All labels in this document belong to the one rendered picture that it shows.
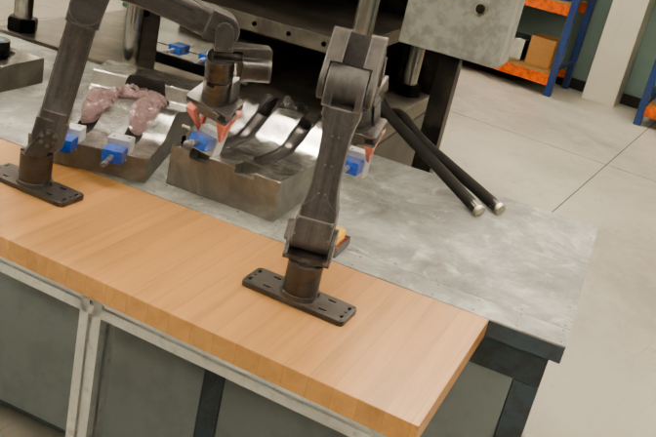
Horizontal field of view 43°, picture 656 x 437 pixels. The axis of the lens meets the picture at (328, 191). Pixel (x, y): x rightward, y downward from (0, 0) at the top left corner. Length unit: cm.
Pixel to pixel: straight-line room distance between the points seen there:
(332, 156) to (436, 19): 113
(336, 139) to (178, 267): 37
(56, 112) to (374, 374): 78
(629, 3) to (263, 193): 645
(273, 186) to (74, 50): 47
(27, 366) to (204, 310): 94
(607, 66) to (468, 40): 563
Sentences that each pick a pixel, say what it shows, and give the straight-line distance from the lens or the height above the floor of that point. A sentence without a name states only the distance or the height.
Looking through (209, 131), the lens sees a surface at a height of 94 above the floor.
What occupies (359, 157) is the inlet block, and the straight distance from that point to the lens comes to 178.
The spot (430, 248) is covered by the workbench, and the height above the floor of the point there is 80.
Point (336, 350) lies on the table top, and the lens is 137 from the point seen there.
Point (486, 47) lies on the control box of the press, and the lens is 243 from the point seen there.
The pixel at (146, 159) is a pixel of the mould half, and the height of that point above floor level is 85.
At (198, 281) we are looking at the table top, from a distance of 148.
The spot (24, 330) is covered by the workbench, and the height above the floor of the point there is 30.
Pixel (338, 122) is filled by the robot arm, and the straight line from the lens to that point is 137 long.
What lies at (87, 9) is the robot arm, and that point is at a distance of 161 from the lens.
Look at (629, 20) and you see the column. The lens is 797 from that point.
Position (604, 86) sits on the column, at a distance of 805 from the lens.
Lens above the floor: 151
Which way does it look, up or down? 21 degrees down
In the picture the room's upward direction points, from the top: 13 degrees clockwise
